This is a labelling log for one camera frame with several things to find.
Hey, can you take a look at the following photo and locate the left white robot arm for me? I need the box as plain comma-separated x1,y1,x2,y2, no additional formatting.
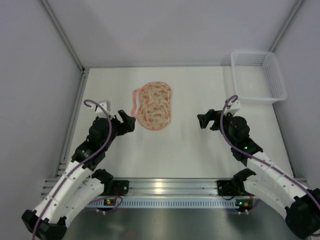
21,110,136,240

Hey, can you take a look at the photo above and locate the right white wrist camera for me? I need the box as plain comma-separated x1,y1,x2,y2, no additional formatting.
224,100,241,116

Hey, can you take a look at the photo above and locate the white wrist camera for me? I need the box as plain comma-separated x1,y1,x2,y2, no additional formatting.
94,100,112,118
224,100,241,116

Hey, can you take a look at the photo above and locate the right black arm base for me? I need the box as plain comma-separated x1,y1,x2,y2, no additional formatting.
216,179,245,197

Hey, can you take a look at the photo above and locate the purple cable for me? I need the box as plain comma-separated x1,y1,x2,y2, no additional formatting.
31,99,123,240
219,95,320,216

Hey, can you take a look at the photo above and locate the right aluminium frame post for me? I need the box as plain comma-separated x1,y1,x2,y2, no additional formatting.
268,0,307,53

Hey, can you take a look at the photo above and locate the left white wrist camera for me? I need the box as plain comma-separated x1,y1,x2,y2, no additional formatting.
94,100,112,118

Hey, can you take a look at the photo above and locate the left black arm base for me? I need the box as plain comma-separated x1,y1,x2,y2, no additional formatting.
106,180,130,196

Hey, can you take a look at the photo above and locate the white plastic basket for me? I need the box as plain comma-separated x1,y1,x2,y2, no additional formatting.
230,50,288,105

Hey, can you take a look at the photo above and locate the aluminium frame post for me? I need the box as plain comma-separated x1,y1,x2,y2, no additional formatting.
38,0,85,72
268,0,307,53

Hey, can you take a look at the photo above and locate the left aluminium frame post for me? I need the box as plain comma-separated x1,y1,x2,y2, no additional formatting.
38,0,85,72

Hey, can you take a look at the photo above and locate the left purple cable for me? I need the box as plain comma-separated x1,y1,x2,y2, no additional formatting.
31,99,123,240

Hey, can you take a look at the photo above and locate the white slotted cable duct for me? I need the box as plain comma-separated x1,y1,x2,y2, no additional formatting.
86,197,253,209

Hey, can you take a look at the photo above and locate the peach floral mesh laundry bag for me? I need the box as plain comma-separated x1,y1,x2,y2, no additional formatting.
131,81,172,131

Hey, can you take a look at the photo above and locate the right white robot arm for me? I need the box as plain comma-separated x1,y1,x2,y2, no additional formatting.
197,109,320,239

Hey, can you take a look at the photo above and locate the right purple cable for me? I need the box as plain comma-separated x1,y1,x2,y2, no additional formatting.
219,95,320,216

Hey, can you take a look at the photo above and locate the aluminium mounting rail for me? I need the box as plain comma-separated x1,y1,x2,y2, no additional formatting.
37,176,312,198

